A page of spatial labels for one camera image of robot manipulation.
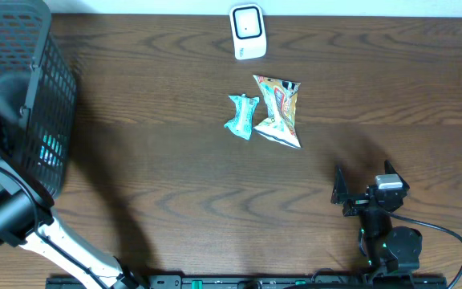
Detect yellow snack chip bag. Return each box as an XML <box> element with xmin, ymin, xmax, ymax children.
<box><xmin>253</xmin><ymin>75</ymin><xmax>302</xmax><ymax>149</ymax></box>

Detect mint green pack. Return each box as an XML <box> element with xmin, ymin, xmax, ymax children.
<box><xmin>224</xmin><ymin>94</ymin><xmax>260</xmax><ymax>140</ymax></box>

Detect white barcode scanner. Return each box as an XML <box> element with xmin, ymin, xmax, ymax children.
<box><xmin>229</xmin><ymin>3</ymin><xmax>267</xmax><ymax>60</ymax></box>

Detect grey plastic shopping basket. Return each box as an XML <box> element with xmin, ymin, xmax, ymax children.
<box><xmin>0</xmin><ymin>0</ymin><xmax>77</xmax><ymax>197</ymax></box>

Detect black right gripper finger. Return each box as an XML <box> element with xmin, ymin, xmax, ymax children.
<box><xmin>330</xmin><ymin>165</ymin><xmax>349</xmax><ymax>205</ymax></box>
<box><xmin>384</xmin><ymin>160</ymin><xmax>399</xmax><ymax>175</ymax></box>

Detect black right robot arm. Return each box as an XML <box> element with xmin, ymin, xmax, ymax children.
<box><xmin>331</xmin><ymin>161</ymin><xmax>423</xmax><ymax>284</ymax></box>

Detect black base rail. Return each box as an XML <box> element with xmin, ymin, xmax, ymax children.
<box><xmin>46</xmin><ymin>274</ymin><xmax>448</xmax><ymax>289</ymax></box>

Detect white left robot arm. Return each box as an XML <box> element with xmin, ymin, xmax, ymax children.
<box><xmin>0</xmin><ymin>149</ymin><xmax>147</xmax><ymax>288</ymax></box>

